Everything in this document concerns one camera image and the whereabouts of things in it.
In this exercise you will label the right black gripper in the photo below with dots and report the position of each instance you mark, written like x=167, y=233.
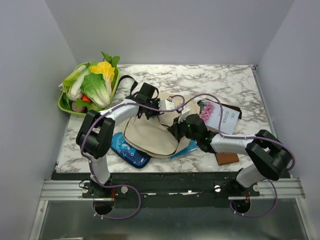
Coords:
x=174, y=129

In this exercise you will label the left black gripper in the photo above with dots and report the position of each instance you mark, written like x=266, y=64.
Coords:
x=157, y=113

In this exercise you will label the beige canvas student bag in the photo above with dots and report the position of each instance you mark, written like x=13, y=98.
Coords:
x=150, y=135

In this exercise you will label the white flower cover book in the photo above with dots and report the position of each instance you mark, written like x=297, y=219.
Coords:
x=211, y=112

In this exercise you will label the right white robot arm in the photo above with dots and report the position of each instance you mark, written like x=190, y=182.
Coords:
x=270, y=158

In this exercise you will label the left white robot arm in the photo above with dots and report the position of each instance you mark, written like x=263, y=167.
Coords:
x=96, y=132

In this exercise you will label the blue notebook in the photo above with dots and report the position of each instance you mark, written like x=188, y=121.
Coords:
x=192, y=146

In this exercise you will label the blue pencil case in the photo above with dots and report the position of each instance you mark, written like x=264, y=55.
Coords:
x=131, y=155

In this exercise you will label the brown leather wallet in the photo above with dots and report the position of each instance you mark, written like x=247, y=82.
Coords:
x=225, y=158

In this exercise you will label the green toy lettuce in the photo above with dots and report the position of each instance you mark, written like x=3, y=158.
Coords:
x=94, y=87

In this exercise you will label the yellow toy cabbage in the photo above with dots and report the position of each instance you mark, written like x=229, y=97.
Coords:
x=105, y=69

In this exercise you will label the green vegetable basket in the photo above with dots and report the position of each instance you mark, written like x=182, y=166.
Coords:
x=78, y=106

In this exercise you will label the orange toy carrot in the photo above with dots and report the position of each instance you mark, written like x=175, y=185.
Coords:
x=86, y=99

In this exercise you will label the white toy bok choy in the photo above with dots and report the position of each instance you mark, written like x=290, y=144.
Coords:
x=69, y=85

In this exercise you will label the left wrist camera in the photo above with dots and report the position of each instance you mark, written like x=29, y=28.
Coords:
x=167, y=105

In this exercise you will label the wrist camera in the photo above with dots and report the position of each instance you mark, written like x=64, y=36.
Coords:
x=167, y=105
x=183, y=114

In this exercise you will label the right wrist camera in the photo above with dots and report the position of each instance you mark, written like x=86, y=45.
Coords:
x=183, y=114

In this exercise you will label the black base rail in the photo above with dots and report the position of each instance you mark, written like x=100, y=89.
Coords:
x=160, y=189

